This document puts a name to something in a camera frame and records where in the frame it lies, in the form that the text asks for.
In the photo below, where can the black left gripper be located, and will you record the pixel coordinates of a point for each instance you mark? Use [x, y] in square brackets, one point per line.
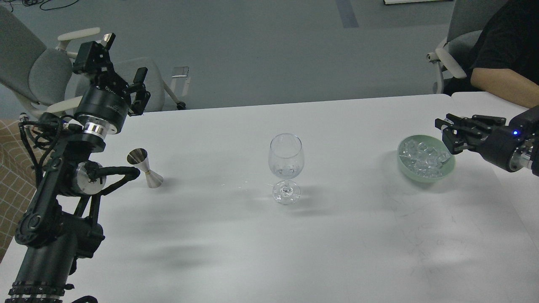
[102, 112]

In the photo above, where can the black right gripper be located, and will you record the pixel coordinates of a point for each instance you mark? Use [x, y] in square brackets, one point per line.
[499, 144]

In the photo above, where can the steel cocktail jigger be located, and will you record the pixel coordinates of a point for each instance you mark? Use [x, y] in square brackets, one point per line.
[139, 158]

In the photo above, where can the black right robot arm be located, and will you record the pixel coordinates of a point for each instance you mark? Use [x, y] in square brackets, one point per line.
[530, 119]

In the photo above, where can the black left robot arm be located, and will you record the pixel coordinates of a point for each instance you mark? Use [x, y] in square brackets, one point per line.
[61, 225]

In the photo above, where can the green bowl of ice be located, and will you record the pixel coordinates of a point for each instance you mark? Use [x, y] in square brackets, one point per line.
[424, 159]

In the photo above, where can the clear wine glass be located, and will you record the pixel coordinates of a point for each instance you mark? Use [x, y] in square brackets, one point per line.
[286, 161]

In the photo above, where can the grey office chair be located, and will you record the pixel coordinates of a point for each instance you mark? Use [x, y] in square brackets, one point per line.
[38, 75]

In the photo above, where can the person in black shirt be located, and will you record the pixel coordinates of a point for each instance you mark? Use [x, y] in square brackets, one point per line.
[504, 61]

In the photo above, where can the grey chair under person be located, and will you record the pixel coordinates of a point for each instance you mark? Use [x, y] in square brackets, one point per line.
[468, 20]

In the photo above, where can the beige checkered cushion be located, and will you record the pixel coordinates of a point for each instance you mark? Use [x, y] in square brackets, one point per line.
[17, 181]

